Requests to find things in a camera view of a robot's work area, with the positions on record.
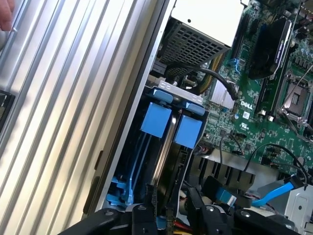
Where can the black disk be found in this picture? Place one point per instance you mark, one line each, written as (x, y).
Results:
(163, 151)

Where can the black expansion slot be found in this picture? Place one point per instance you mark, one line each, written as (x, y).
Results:
(240, 34)

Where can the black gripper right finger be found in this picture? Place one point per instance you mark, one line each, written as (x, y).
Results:
(210, 220)

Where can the person's bare hand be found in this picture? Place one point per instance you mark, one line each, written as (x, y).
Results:
(5, 14)

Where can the blue disk carrier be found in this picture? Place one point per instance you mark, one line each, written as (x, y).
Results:
(187, 132)
(155, 120)

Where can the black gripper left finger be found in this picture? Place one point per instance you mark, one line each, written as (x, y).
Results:
(140, 220)

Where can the black graphics card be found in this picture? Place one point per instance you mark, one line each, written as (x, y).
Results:
(269, 49)

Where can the silver finned heat sink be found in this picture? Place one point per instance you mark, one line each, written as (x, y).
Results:
(220, 95)

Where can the grey metal drive cage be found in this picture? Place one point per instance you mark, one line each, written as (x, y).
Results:
(298, 203)

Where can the green Dell motherboard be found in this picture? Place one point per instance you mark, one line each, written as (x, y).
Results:
(244, 132)

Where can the thin metal locking lever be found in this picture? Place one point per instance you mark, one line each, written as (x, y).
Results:
(303, 79)

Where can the CPU socket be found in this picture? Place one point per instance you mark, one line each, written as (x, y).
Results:
(297, 95)

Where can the silver open PC case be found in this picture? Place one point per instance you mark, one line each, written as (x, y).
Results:
(127, 122)

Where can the black RAM slot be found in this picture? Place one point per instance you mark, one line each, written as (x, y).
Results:
(266, 95)

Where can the silver perforated power supply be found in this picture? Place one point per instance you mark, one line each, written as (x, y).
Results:
(195, 41)

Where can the silver disk bay bracket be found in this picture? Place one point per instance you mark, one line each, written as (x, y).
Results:
(171, 85)

